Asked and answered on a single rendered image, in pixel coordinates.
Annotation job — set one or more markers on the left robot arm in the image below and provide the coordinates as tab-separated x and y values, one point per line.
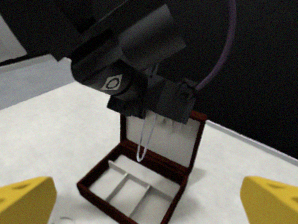
143	33

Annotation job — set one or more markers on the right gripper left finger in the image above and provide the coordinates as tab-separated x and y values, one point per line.
28	202

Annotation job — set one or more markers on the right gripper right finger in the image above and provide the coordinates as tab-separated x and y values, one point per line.
267	201

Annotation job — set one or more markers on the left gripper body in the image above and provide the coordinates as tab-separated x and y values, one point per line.
127	101

